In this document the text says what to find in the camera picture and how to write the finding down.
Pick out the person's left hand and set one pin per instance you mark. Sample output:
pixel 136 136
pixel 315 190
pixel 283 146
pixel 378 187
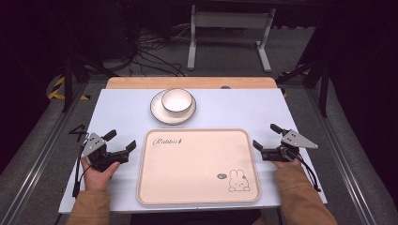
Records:
pixel 97 178

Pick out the white bowl with dark rim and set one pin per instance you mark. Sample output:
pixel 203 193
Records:
pixel 176 100

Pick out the pink tray with rabbit print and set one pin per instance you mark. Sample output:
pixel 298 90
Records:
pixel 197 168

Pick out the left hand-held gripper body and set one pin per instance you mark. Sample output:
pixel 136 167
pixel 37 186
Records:
pixel 100 155

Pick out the white metal stand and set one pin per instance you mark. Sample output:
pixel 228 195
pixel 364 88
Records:
pixel 231 19

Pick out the aluminium frame rail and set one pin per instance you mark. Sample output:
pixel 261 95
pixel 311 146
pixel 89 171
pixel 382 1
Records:
pixel 37 162
pixel 341 156

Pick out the white plate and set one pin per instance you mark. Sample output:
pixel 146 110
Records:
pixel 172 119

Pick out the person's right hand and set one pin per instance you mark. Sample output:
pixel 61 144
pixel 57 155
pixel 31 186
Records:
pixel 286 163

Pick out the dark round table grommet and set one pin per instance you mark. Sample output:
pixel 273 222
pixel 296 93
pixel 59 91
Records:
pixel 225 87

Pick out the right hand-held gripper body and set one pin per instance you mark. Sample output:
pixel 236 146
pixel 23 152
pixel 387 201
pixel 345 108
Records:
pixel 289 146

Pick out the black tripod stand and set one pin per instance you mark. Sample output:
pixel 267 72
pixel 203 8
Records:
pixel 324 90
pixel 68 84

